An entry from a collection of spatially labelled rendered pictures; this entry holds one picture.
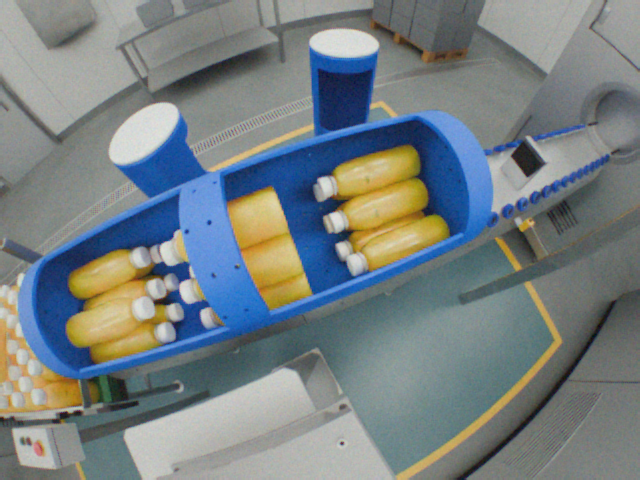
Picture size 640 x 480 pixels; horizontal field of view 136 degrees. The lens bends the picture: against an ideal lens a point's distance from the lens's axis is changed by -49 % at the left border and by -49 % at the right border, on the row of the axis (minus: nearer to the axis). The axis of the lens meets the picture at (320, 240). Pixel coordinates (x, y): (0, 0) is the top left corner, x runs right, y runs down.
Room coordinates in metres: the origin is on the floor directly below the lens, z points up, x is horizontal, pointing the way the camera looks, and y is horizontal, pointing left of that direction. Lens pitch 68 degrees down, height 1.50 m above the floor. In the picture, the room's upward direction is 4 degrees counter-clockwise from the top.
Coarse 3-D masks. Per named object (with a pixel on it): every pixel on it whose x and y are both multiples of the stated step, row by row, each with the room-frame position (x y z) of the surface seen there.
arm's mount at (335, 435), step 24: (336, 408) -0.09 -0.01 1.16; (288, 432) -0.12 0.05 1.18; (312, 432) -0.10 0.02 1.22; (336, 432) -0.10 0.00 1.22; (360, 432) -0.10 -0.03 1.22; (216, 456) -0.16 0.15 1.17; (240, 456) -0.14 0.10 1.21; (264, 456) -0.13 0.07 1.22; (288, 456) -0.13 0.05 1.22; (312, 456) -0.13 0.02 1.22; (336, 456) -0.13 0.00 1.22; (360, 456) -0.13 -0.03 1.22
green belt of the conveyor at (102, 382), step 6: (96, 378) -0.14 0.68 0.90; (102, 378) -0.14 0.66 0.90; (114, 378) -0.14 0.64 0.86; (102, 384) -0.16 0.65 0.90; (108, 384) -0.16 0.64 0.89; (114, 384) -0.16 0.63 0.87; (102, 390) -0.18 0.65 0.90; (108, 390) -0.17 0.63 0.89; (114, 390) -0.17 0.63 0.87; (102, 396) -0.19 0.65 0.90; (108, 396) -0.19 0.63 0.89; (114, 396) -0.19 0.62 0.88; (120, 396) -0.19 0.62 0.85; (102, 402) -0.21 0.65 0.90
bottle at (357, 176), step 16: (352, 160) 0.30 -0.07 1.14; (368, 160) 0.30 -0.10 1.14; (384, 160) 0.30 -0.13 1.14; (400, 160) 0.30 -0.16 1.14; (416, 160) 0.30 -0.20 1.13; (336, 176) 0.27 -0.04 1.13; (352, 176) 0.27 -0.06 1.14; (368, 176) 0.27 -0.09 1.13; (384, 176) 0.27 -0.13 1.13; (400, 176) 0.28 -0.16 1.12; (336, 192) 0.26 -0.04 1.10; (352, 192) 0.25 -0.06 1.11
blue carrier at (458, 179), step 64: (384, 128) 0.38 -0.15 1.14; (448, 128) 0.29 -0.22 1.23; (192, 192) 0.20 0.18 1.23; (448, 192) 0.25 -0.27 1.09; (64, 256) 0.15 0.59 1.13; (192, 256) 0.10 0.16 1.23; (320, 256) 0.18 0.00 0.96; (64, 320) 0.01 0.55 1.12; (192, 320) 0.04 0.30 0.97; (256, 320) 0.03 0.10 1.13
